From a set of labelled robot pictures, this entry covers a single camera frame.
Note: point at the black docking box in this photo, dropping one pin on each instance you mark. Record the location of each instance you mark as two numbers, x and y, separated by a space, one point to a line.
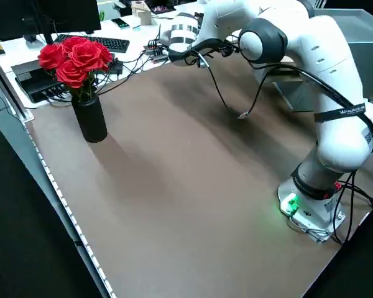
34 85

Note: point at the grey drawer cabinet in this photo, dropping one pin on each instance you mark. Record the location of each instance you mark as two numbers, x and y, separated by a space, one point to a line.
360 37

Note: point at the black keyboard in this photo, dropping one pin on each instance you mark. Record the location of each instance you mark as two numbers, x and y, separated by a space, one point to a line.
112 43

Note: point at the grey flat box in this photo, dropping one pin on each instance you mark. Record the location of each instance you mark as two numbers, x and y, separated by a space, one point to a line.
25 66

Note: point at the red rose bouquet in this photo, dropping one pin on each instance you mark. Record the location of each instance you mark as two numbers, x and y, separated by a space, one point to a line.
81 56

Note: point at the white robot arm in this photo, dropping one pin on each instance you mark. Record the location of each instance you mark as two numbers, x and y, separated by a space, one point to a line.
314 46

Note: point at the grey usb hub with plugs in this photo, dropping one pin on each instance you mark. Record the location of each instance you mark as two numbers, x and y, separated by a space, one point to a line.
155 52

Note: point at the black cylindrical vase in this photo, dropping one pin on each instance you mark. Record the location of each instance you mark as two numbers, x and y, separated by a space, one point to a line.
90 121

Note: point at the black computer monitor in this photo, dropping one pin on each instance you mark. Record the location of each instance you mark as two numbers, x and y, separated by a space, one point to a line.
49 15

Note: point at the light wooden box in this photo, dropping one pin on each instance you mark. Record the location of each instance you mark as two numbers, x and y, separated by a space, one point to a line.
142 14

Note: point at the wooden drawer with grey front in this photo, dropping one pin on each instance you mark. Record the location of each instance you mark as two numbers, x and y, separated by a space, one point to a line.
287 79

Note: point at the aluminium frame bar with foot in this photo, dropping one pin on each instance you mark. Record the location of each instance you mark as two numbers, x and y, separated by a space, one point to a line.
6 87

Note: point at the black smartphone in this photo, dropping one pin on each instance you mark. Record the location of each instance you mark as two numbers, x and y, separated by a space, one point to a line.
121 22

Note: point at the small black box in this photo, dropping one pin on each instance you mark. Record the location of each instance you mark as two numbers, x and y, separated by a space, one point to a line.
116 66

